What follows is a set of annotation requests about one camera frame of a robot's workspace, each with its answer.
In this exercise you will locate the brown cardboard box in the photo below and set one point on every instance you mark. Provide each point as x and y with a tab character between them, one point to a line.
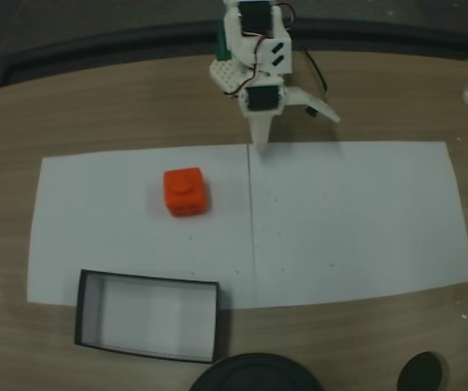
148	313

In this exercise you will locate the white paper sheet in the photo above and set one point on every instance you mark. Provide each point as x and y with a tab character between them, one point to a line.
360	220
116	236

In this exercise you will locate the black round table hole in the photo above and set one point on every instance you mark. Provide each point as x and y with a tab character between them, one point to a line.
423	372

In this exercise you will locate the black round stand base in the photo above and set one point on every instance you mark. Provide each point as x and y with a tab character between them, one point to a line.
254	374

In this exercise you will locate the orange cube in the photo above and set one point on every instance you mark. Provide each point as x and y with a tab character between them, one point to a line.
186	191

